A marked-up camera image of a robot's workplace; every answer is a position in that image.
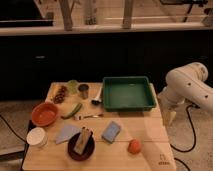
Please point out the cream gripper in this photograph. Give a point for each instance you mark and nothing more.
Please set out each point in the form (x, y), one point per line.
(168, 116)

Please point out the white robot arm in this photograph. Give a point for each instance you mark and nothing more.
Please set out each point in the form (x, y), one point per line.
(185, 83)

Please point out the green plastic tray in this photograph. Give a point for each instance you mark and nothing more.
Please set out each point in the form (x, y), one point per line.
(132, 93)

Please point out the blue sponge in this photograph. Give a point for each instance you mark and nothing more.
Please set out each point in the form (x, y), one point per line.
(111, 131)

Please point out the wooden block on plate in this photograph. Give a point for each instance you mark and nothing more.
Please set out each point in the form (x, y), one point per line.
(82, 140)

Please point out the grey metal cup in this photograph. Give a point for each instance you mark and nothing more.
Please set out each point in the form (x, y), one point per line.
(84, 90)

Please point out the dark round plate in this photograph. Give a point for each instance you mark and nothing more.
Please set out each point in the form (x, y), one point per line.
(88, 151)

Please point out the green cucumber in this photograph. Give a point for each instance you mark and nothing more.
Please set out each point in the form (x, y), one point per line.
(75, 108)

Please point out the light blue cloth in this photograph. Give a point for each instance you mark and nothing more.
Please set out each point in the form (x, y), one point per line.
(67, 132)

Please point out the green plastic cup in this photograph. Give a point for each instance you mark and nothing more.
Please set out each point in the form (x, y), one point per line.
(72, 86)

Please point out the bunch of dark grapes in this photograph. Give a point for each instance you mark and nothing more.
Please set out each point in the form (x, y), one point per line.
(60, 95)

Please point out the orange bowl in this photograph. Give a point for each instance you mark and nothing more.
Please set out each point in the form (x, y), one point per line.
(44, 114)

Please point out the white cup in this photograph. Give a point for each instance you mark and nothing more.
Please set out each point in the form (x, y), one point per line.
(37, 137)

